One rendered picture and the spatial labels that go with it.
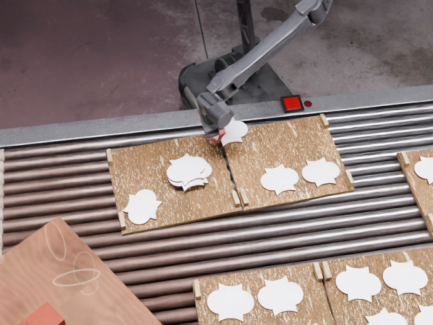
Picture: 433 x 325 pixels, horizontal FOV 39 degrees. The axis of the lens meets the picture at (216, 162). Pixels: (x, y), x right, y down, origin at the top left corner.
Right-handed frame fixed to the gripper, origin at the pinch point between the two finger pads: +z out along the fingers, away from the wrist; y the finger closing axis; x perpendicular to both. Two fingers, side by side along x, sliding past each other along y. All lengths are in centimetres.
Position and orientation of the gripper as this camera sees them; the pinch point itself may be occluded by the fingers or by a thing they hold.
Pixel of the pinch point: (214, 133)
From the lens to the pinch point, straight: 214.6
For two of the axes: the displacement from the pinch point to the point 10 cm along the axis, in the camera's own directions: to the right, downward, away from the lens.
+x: 9.5, -3.2, 0.2
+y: 2.8, 7.9, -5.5
